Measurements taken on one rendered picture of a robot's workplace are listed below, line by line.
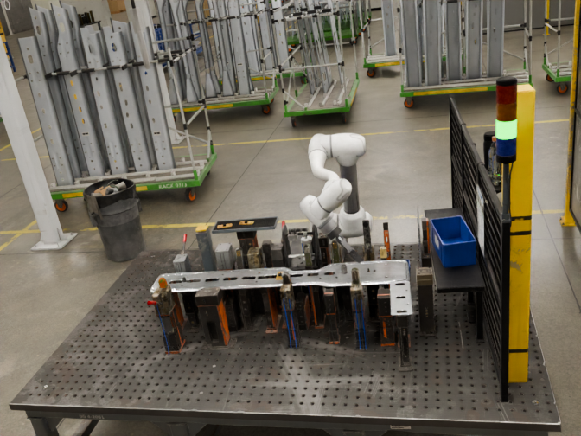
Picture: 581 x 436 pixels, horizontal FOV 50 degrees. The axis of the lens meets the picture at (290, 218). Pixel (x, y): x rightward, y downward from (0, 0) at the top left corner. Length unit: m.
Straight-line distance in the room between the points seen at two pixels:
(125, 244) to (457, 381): 3.93
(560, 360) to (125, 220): 3.89
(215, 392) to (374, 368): 0.76
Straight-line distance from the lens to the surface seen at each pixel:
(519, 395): 2.92
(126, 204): 5.96
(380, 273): 3.19
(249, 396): 3.00
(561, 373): 4.20
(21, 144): 6.71
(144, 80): 7.41
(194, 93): 10.88
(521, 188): 2.51
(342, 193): 2.99
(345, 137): 3.50
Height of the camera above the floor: 2.59
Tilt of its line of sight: 24 degrees down
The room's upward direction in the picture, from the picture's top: 8 degrees counter-clockwise
